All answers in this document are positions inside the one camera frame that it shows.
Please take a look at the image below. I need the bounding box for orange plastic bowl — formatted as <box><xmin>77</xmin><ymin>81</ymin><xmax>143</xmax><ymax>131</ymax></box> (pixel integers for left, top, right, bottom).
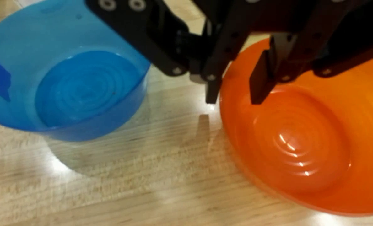
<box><xmin>219</xmin><ymin>40</ymin><xmax>373</xmax><ymax>215</ymax></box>

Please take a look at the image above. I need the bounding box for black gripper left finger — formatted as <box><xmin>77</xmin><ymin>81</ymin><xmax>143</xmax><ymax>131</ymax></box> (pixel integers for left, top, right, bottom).
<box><xmin>85</xmin><ymin>0</ymin><xmax>221</xmax><ymax>104</ymax></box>

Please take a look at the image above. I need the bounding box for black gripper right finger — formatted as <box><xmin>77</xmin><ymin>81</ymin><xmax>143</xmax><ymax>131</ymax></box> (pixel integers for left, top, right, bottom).
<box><xmin>248</xmin><ymin>0</ymin><xmax>373</xmax><ymax>104</ymax></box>

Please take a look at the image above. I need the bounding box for blue plastic bowl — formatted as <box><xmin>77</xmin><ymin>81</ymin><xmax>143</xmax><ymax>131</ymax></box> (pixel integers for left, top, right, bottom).
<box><xmin>0</xmin><ymin>0</ymin><xmax>149</xmax><ymax>142</ymax></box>

